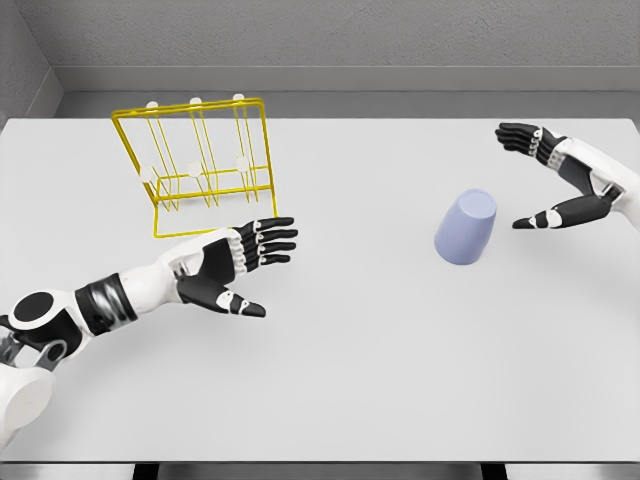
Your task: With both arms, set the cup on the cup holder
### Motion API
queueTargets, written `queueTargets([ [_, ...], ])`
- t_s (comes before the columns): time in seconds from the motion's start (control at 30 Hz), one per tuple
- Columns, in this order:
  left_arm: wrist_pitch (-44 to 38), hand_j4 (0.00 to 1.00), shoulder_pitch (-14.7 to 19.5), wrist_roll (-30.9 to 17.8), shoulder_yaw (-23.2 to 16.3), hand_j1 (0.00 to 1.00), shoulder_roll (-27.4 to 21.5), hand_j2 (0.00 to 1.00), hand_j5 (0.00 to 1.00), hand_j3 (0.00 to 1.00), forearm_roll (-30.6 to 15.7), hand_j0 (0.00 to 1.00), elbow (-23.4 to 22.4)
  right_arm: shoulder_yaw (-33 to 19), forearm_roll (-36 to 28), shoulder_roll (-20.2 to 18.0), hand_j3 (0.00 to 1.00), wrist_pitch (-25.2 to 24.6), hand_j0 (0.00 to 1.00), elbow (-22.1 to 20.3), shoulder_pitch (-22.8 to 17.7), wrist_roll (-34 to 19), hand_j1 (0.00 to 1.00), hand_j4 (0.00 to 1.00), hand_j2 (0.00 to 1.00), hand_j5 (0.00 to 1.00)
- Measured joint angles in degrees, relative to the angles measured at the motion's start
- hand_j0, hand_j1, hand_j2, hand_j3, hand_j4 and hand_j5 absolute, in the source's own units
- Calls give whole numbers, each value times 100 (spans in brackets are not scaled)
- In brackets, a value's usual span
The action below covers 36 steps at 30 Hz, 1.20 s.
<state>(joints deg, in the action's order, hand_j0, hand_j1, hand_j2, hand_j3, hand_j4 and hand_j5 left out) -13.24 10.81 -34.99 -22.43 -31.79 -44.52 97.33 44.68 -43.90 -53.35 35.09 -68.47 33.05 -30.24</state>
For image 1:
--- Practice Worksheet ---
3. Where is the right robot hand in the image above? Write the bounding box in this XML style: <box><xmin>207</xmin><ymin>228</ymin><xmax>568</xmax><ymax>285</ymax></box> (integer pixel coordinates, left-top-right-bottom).
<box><xmin>494</xmin><ymin>122</ymin><xmax>640</xmax><ymax>231</ymax></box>

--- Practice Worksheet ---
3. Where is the lavender cup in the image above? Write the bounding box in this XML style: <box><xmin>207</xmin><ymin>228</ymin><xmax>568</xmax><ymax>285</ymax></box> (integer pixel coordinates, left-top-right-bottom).
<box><xmin>432</xmin><ymin>188</ymin><xmax>498</xmax><ymax>268</ymax></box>

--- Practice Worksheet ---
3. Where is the yellow wire cup holder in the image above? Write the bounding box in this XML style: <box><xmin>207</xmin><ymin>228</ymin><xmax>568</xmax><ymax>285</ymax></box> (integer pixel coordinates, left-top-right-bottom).
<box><xmin>110</xmin><ymin>93</ymin><xmax>279</xmax><ymax>239</ymax></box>

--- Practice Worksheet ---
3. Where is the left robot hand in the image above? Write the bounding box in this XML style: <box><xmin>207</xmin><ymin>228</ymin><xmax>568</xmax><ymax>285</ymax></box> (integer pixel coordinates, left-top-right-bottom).
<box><xmin>158</xmin><ymin>216</ymin><xmax>300</xmax><ymax>318</ymax></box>

